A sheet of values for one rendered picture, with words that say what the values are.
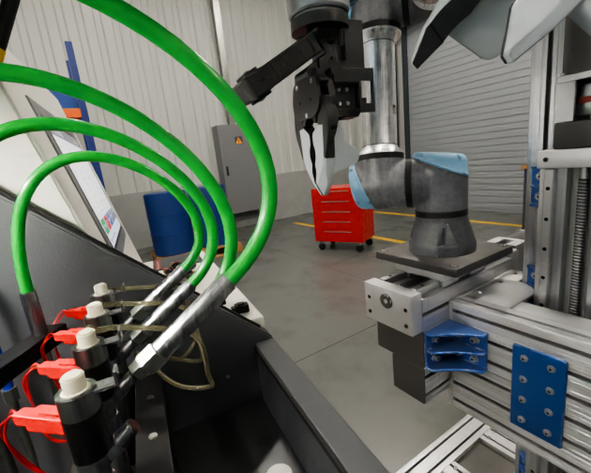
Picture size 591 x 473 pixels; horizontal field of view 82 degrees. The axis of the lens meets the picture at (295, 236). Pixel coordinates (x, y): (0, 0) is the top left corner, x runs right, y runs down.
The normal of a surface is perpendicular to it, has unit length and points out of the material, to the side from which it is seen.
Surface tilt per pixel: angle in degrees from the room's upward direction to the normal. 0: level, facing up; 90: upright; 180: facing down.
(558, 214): 90
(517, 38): 79
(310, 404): 0
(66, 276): 90
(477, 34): 116
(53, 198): 90
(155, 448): 0
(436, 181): 90
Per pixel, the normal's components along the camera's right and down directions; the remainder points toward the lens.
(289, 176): 0.54, 0.13
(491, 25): 0.13, 0.61
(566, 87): -0.84, 0.21
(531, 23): -0.55, 0.06
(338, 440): -0.11, -0.97
